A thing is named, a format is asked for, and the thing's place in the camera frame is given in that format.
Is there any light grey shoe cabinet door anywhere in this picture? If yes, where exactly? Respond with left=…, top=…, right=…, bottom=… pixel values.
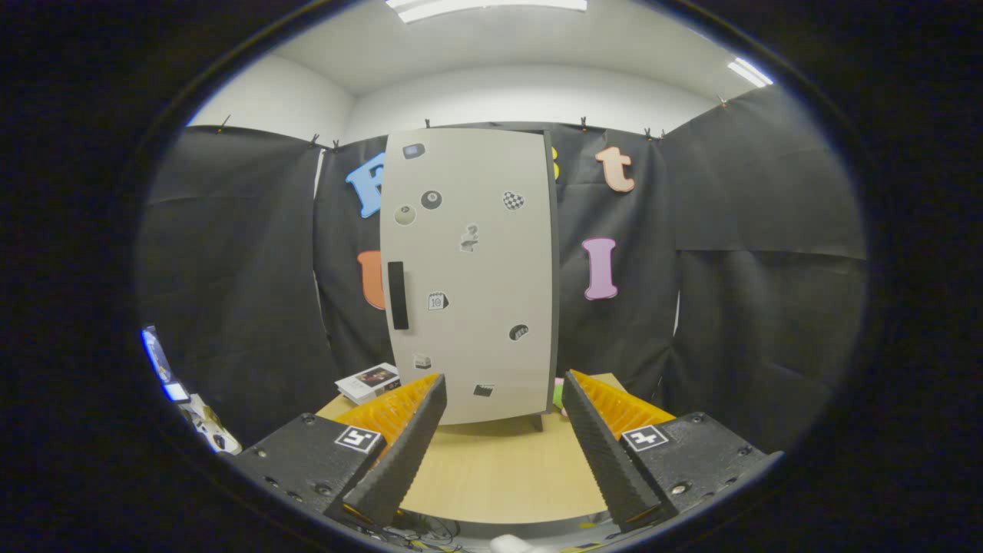
left=380, top=127, right=554, bottom=426

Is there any white ceiling light panel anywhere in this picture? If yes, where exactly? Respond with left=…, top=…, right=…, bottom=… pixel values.
left=386, top=0, right=588, bottom=24
left=727, top=58, right=774, bottom=88

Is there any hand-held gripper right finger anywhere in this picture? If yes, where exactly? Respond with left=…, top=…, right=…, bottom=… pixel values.
left=562, top=369, right=784, bottom=532

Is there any dark grey shoe cabinet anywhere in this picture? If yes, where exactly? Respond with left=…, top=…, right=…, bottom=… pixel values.
left=380, top=123, right=562, bottom=432

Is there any black backdrop cloth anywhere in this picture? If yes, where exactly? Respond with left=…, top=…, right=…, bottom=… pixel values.
left=138, top=84, right=869, bottom=454

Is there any white book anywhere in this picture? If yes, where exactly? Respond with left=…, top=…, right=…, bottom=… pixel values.
left=336, top=363, right=402, bottom=406

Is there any blue lit device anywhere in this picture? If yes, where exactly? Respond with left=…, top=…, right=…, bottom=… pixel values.
left=142, top=326, right=191, bottom=404

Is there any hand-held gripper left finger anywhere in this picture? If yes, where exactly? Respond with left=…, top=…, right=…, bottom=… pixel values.
left=230, top=373, right=448, bottom=531

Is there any white patterned object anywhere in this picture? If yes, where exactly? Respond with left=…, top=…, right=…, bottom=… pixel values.
left=180, top=394, right=243, bottom=455

